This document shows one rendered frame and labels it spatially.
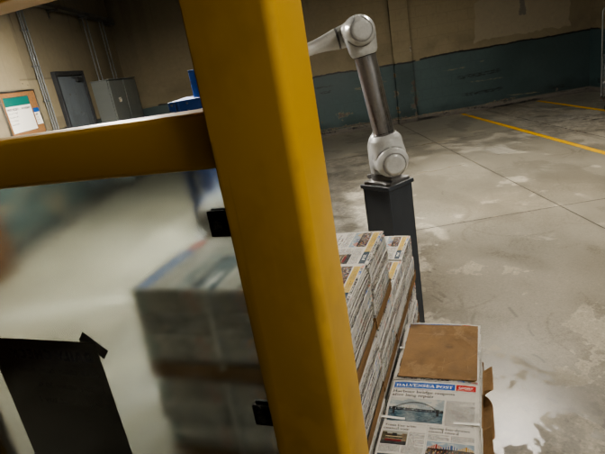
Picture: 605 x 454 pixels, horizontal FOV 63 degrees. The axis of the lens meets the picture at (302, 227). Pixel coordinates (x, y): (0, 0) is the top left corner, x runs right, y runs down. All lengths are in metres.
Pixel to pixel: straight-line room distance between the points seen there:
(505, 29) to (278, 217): 11.81
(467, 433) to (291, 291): 1.16
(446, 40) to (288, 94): 11.33
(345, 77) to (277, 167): 10.84
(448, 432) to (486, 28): 10.93
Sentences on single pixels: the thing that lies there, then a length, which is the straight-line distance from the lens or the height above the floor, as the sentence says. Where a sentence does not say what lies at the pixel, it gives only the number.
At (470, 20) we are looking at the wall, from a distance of 11.96.
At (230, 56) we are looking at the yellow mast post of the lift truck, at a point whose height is 1.70.
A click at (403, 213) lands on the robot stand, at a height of 0.83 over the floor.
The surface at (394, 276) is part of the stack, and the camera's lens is 2.00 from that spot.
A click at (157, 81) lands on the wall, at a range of 11.55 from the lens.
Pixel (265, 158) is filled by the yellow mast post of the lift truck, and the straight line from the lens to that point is 0.48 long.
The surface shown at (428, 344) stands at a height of 0.60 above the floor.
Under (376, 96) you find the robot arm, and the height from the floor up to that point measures 1.47.
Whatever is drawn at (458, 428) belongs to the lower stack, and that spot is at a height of 0.60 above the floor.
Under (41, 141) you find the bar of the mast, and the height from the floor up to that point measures 1.64.
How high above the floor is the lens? 1.68
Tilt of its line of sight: 18 degrees down
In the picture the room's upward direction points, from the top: 10 degrees counter-clockwise
